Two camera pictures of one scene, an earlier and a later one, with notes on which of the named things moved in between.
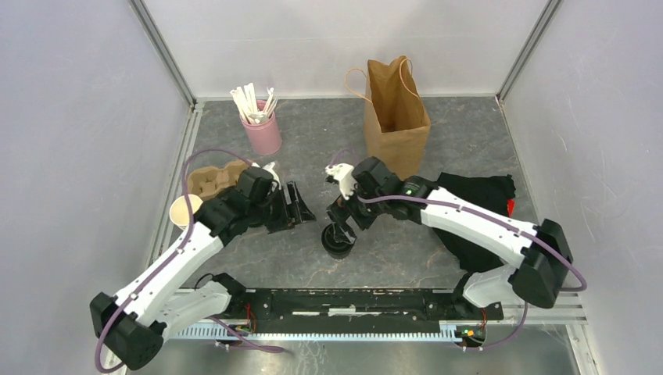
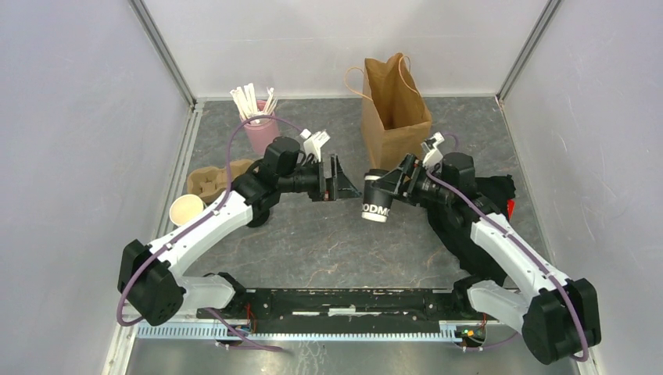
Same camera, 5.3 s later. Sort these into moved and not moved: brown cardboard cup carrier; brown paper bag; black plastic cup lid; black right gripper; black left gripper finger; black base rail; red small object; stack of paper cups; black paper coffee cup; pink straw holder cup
Moved: black paper coffee cup; black plastic cup lid; black left gripper finger; black right gripper
Not moved: brown cardboard cup carrier; brown paper bag; black base rail; stack of paper cups; pink straw holder cup; red small object
